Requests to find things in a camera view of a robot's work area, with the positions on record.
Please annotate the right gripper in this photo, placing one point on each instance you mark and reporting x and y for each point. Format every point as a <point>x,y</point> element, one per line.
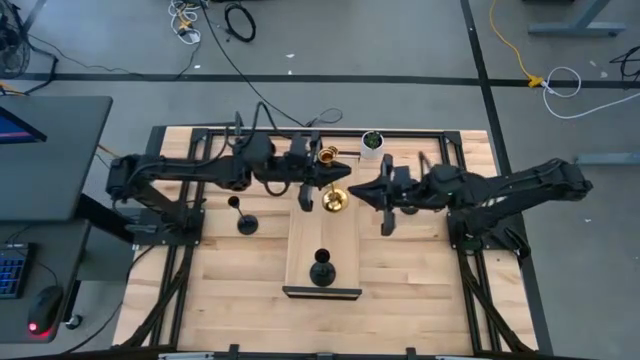
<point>405,192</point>

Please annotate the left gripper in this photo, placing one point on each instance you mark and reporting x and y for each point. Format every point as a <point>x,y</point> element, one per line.
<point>300,170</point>

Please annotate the gold candlestick holder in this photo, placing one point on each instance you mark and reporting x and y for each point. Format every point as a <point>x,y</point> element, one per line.
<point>335,200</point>

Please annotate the black candlestick holder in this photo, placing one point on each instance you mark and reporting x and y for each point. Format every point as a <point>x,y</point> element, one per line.
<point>410,212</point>
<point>322,275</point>
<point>247,225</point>

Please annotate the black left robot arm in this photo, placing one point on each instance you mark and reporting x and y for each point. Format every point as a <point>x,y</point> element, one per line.
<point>200,172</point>

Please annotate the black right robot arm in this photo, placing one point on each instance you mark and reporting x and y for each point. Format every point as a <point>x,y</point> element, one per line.
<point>525,190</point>

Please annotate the white planter pot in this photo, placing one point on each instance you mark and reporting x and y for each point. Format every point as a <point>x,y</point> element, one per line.
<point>372,154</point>

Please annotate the small green plant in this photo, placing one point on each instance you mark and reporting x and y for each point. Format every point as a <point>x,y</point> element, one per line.
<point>372,140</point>

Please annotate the grey desk foot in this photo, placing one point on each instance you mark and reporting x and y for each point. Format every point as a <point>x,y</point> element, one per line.
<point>610,159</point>
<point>575,27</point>

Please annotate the dark grey desk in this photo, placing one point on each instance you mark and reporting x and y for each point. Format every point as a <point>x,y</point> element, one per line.
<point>60,165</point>

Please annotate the light grey desk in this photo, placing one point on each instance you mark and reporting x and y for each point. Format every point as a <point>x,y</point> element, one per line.
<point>55,260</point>

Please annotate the computer monitor lit screen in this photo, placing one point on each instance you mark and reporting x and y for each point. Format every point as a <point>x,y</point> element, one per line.
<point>17,130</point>

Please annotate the black mouse red light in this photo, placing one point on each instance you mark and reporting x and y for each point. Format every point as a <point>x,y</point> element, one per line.
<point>45,312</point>

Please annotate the backlit black keyboard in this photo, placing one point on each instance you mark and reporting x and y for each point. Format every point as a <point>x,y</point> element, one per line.
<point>12,272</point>

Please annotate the black floor fan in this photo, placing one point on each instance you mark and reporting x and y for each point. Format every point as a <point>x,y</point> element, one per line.
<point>12,50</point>

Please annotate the wooden riser shelf black frame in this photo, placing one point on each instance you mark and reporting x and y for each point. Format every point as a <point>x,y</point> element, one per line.
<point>305,250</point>

